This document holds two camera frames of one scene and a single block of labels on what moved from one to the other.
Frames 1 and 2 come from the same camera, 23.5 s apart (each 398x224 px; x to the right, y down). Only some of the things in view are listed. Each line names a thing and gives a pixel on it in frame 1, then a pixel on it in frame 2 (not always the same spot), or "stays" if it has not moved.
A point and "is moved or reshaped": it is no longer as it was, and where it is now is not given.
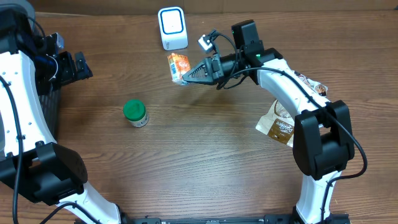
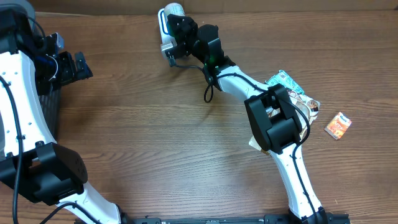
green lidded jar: [135, 111] to [173, 8]
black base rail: [229, 219] stays
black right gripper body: [225, 67] to [189, 34]
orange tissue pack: [179, 65] is moved or reshaped
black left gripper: [69, 68] stays
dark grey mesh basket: [50, 99] stays
